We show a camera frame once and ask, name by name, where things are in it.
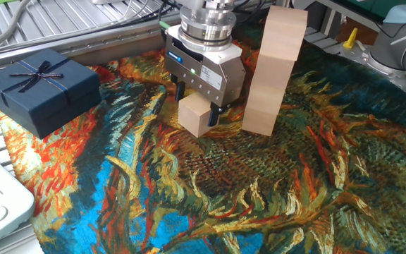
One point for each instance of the aluminium slotted rail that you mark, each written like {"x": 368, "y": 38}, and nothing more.
{"x": 118, "y": 40}

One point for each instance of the plain wooden cube block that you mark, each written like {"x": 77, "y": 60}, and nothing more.
{"x": 264, "y": 100}
{"x": 192, "y": 116}
{"x": 282, "y": 33}
{"x": 257, "y": 124}
{"x": 271, "y": 72}

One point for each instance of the aluminium frame beam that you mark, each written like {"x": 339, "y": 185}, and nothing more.
{"x": 281, "y": 3}

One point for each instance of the silver Schunk gripper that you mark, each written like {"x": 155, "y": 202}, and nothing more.
{"x": 229, "y": 83}

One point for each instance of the sunflower painting print cloth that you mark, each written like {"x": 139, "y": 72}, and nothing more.
{"x": 153, "y": 194}

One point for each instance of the yellow plastic piece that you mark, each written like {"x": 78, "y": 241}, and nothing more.
{"x": 350, "y": 41}

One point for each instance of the navy gift box with ribbon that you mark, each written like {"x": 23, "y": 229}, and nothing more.
{"x": 48, "y": 102}

